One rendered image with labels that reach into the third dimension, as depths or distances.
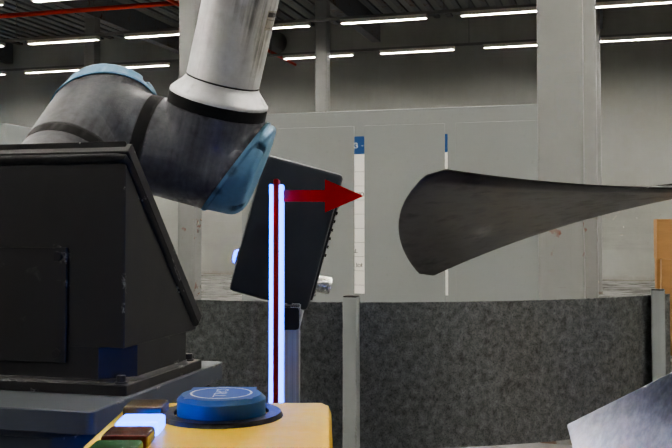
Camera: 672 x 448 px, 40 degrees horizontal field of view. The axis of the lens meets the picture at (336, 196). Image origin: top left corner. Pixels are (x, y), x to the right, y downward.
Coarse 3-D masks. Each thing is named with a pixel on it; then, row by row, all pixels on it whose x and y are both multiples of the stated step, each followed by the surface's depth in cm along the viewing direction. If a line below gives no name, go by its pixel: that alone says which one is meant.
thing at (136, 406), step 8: (136, 400) 42; (144, 400) 42; (152, 400) 42; (160, 400) 42; (128, 408) 41; (136, 408) 41; (144, 408) 41; (152, 408) 41; (160, 408) 41; (168, 408) 42
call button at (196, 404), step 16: (192, 400) 40; (208, 400) 40; (224, 400) 40; (240, 400) 40; (256, 400) 41; (192, 416) 40; (208, 416) 40; (224, 416) 40; (240, 416) 40; (256, 416) 41
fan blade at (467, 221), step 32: (416, 192) 61; (448, 192) 61; (480, 192) 61; (512, 192) 61; (544, 192) 61; (576, 192) 61; (608, 192) 61; (640, 192) 62; (416, 224) 68; (448, 224) 69; (480, 224) 70; (512, 224) 71; (544, 224) 73; (416, 256) 75; (448, 256) 76
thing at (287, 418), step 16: (176, 416) 41; (272, 416) 41; (288, 416) 42; (304, 416) 42; (320, 416) 42; (160, 432) 38; (176, 432) 38; (192, 432) 38; (208, 432) 38; (224, 432) 38; (240, 432) 38; (256, 432) 38; (272, 432) 38; (288, 432) 38; (304, 432) 38; (320, 432) 38
